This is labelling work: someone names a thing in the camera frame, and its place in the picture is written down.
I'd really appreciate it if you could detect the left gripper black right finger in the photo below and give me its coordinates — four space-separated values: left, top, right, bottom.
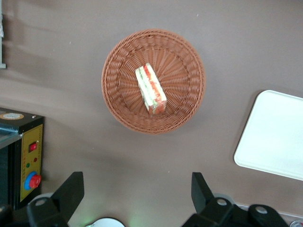
181 172 290 227

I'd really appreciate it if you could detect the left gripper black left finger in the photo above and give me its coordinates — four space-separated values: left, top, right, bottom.
0 171 85 227

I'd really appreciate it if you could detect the cream plastic tray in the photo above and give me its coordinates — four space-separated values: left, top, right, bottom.
233 89 303 182

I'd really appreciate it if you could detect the brown round wicker basket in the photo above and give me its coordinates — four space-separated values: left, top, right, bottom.
101 28 206 135

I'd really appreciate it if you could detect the tomato lettuce sandwich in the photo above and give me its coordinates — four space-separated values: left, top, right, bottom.
134 62 167 116

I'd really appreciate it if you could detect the black yellow control box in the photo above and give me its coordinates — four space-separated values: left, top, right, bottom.
0 107 45 211

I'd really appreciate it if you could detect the grey metal frame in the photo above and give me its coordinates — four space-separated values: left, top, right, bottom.
0 0 7 70

